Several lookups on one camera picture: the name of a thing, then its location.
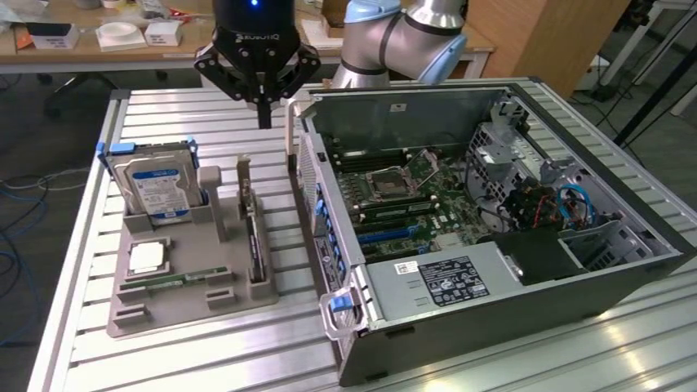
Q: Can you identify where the grey floor cable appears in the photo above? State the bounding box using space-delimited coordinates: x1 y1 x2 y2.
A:
0 166 89 194

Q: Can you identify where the white box black lid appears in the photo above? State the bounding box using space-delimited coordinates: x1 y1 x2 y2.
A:
25 22 81 50

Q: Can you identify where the green RAM stick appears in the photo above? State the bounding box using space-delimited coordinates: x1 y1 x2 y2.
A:
120 265 229 289

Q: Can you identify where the silver CPU chip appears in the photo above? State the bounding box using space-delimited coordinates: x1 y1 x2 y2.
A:
128 243 168 275

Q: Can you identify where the wooden desk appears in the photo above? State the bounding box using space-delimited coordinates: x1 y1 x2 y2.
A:
0 0 497 89

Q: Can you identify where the black office chair base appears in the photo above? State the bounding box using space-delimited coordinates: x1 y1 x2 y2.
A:
37 71 119 119

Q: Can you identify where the black graphics card metal bracket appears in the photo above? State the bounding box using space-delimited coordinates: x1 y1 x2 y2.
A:
236 153 271 283

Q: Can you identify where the grey power supply unit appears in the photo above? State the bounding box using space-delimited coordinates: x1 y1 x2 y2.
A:
359 240 525 323

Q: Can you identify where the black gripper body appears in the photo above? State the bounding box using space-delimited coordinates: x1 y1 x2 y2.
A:
212 0 301 78

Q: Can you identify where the white paper booklet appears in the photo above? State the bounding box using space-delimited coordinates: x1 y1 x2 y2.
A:
300 18 345 58

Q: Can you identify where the open black PC case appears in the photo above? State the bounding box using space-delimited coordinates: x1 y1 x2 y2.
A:
283 79 697 387

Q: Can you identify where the installed RAM stick white label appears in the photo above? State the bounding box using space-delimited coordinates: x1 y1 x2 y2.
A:
357 201 439 224

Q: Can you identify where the beige case handle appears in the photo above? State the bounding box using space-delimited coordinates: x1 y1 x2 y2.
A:
319 285 365 341
284 90 319 158

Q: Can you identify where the small cardboard box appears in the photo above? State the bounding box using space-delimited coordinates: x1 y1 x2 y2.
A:
319 0 349 29

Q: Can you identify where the white square round holder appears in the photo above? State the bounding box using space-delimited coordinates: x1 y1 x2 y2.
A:
95 22 149 53

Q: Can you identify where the blue data wire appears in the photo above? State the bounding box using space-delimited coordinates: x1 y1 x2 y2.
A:
557 183 599 230

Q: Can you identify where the metal disk bay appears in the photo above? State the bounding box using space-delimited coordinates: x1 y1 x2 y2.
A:
557 218 664 275

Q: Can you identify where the blue expansion slot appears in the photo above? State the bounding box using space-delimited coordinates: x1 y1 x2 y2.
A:
356 228 415 245

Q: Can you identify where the grey parts rack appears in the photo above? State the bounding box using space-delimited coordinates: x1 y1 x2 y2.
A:
105 165 283 339

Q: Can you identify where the blue floor cable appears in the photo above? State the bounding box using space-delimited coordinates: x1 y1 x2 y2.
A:
0 185 45 348

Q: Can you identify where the hard disk in blue caddy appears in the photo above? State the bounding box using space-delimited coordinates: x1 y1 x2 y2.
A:
96 134 205 225

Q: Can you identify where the metal socket cover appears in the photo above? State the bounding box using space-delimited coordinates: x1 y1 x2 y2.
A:
405 147 444 185

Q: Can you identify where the wooden cabinet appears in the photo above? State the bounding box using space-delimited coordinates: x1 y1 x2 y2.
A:
465 0 633 99

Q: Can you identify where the plain white box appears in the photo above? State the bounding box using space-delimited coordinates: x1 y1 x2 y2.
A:
144 20 184 47

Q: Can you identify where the black wire bundle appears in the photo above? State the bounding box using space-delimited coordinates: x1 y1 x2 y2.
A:
473 179 565 236

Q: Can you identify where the CPU socket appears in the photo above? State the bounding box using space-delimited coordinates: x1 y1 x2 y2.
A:
365 167 420 202

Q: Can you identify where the clear plastic bag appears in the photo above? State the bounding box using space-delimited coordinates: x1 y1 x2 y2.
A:
0 0 51 32

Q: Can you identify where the perforated metal drive cage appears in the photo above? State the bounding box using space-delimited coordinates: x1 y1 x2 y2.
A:
465 97 545 213

